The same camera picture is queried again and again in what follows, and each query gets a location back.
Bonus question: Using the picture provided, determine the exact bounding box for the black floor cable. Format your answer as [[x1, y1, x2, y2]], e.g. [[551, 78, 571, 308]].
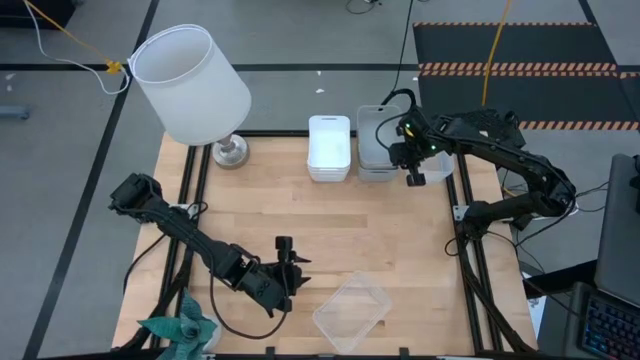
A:
[[379, 0, 419, 121]]

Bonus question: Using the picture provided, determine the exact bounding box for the white plant pot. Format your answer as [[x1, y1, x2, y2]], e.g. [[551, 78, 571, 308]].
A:
[[202, 314, 222, 351]]

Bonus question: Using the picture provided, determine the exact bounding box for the gray monitor panel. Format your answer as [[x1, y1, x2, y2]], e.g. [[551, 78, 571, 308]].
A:
[[593, 153, 640, 309]]

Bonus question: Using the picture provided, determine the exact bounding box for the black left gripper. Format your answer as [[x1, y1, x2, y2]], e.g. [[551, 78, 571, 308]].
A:
[[234, 236, 313, 314]]

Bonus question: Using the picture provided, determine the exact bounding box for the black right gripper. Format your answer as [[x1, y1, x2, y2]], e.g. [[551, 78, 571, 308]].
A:
[[388, 114, 442, 188]]

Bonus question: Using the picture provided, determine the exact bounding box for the white thin cable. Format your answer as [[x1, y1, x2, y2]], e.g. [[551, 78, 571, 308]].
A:
[[22, 0, 132, 96]]

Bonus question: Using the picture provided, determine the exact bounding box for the yellow hanging cable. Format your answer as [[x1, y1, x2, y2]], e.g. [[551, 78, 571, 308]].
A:
[[480, 0, 514, 108]]

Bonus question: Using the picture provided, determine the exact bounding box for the black hazard-striped floor mat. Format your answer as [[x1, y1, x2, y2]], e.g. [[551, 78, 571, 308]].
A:
[[412, 21, 640, 134]]

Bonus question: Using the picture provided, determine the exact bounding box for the yellow cable with connector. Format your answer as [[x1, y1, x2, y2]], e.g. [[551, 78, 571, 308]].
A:
[[22, 0, 124, 75]]

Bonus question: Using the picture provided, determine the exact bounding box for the black table edge rail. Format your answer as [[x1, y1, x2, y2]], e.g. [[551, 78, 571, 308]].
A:
[[189, 129, 461, 139]]

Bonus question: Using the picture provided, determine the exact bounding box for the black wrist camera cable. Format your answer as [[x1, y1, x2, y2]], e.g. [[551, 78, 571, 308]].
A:
[[207, 259, 291, 341]]

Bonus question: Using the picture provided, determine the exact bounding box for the black backlit keyboard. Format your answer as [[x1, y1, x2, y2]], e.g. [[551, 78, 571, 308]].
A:
[[578, 289, 640, 360]]

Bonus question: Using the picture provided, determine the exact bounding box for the gray floor object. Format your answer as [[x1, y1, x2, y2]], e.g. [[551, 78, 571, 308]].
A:
[[0, 103, 31, 121]]

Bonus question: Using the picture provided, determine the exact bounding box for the black aluminium frame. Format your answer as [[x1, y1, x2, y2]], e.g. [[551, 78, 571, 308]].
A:
[[122, 133, 214, 351], [444, 130, 539, 354]]

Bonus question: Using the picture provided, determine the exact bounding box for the white shade table lamp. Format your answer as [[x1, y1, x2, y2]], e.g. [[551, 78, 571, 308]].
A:
[[128, 23, 253, 170]]

